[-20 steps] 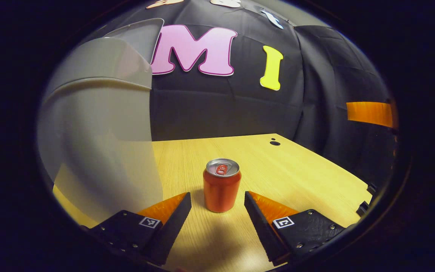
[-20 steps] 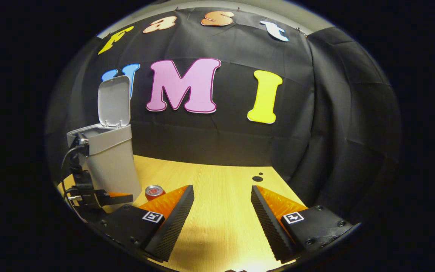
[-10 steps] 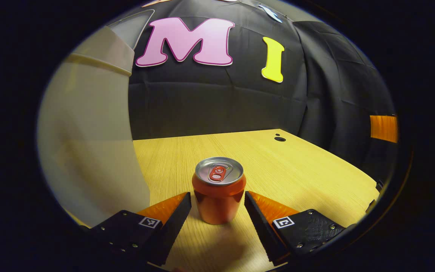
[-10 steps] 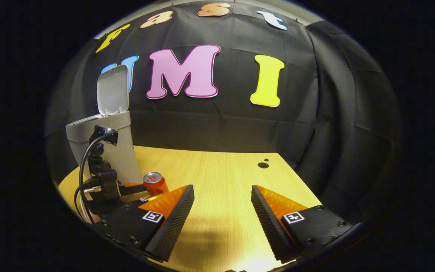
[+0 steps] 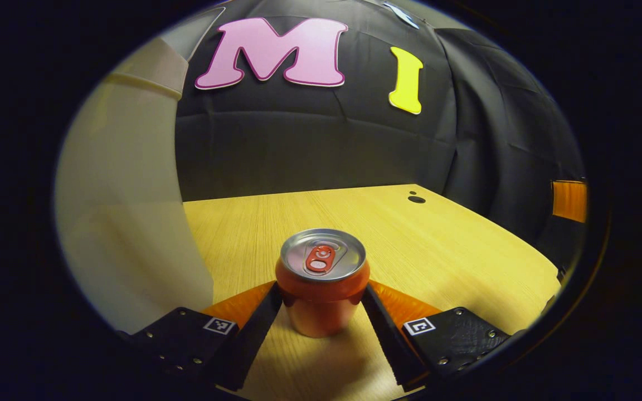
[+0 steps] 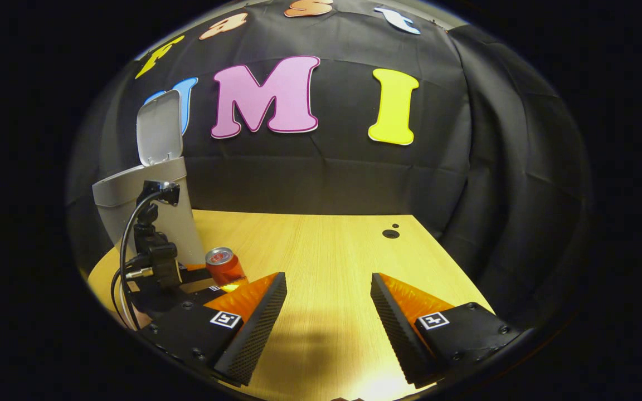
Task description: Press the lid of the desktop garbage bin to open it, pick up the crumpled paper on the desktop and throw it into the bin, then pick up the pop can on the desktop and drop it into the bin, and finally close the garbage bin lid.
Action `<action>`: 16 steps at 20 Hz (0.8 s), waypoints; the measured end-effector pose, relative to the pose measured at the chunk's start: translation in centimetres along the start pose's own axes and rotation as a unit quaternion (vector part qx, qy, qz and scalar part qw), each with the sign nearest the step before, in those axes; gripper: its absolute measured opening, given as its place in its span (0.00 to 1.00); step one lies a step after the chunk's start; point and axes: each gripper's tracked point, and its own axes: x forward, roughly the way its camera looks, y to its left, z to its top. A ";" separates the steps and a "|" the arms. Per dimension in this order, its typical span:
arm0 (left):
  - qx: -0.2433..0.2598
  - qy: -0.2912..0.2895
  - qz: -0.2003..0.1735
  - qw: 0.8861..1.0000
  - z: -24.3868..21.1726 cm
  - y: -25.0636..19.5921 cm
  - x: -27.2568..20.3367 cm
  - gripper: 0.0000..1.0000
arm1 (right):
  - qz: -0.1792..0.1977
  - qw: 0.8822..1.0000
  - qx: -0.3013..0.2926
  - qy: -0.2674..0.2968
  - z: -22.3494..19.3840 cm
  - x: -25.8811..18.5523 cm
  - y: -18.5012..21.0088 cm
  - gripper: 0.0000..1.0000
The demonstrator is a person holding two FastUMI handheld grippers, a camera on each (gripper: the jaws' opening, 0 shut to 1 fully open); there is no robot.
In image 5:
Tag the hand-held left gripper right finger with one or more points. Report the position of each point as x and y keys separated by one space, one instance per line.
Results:
x=390 y=340

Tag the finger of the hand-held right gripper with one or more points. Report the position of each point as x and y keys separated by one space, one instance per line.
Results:
x=570 y=200

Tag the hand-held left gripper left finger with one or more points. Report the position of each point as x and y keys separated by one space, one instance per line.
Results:
x=254 y=337

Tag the red pop can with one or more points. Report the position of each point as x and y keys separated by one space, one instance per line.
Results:
x=321 y=295

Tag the white desktop garbage bin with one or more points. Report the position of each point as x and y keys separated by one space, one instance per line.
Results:
x=126 y=223

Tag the wooden desktop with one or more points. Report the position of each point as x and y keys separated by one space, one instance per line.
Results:
x=438 y=250

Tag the black round desk grommet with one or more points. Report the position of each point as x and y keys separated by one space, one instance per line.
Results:
x=416 y=199

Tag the black backdrop cloth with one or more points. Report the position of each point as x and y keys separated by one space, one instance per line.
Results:
x=310 y=150

